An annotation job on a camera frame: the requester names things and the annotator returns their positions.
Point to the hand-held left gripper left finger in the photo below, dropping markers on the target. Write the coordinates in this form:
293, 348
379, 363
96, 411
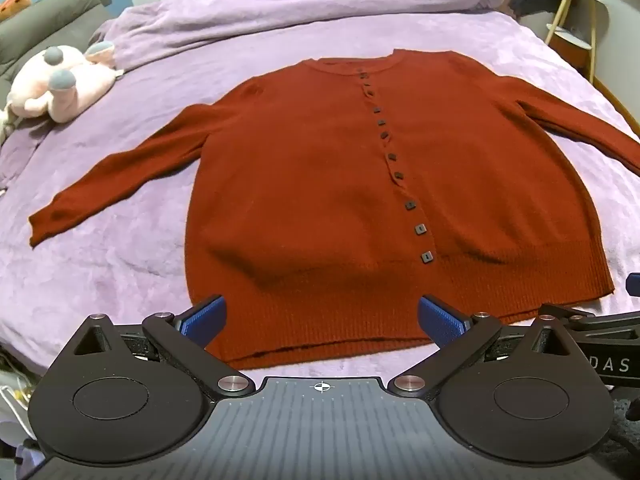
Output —
204, 317

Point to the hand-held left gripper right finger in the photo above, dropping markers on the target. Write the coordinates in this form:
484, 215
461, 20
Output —
440, 321

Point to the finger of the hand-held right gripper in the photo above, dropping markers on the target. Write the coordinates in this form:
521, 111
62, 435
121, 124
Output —
634, 284
592, 317

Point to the red button cardigan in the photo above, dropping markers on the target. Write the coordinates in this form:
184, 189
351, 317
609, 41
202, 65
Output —
350, 200

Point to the pink plush toy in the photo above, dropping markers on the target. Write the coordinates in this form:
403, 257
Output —
62, 82

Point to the purple duvet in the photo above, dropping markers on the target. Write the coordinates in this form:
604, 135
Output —
280, 7

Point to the grey padded headboard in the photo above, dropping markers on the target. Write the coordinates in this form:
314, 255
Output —
35, 30

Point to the orange plush toy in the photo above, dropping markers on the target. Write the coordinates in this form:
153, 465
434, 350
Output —
14, 2

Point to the yellow frame side table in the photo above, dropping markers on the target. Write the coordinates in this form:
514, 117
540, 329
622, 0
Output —
580, 40

